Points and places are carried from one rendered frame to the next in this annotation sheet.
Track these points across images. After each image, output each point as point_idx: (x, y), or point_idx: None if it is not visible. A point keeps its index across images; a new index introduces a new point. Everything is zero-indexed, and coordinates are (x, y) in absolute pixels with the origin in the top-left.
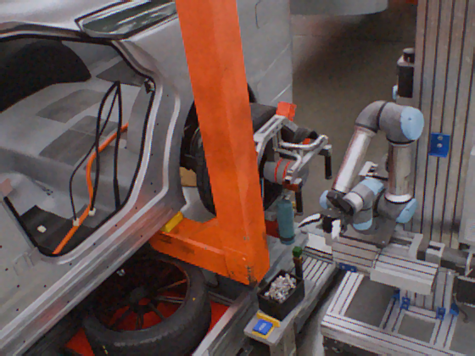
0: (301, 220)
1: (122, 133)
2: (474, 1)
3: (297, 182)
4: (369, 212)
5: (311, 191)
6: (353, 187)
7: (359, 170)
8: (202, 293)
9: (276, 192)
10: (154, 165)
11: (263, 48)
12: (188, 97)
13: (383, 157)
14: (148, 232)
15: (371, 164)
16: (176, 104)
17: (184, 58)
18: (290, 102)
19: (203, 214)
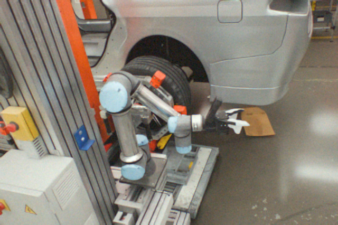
0: (221, 182)
1: None
2: None
3: (101, 111)
4: (3, 121)
5: (260, 183)
6: (279, 211)
7: (310, 213)
8: None
9: (157, 129)
10: (109, 60)
11: (223, 41)
12: (133, 36)
13: (160, 159)
14: (100, 88)
15: (161, 157)
16: (126, 36)
17: (131, 10)
18: (259, 102)
19: (214, 134)
